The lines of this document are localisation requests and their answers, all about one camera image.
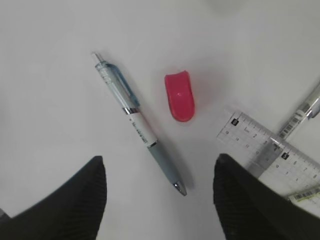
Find clear plastic ruler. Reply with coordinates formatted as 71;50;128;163
217;111;320;195

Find pink pencil sharpener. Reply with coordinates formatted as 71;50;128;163
164;70;196;123

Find beige grip white pen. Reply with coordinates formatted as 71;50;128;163
287;185;320;203

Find blue clip grey grip pen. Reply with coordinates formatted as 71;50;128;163
92;52;187;196

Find grey grip white pen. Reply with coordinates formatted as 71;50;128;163
254;79;320;176

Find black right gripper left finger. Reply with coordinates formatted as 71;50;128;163
0;156;107;240

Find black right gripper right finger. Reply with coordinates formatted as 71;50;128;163
212;153;320;240

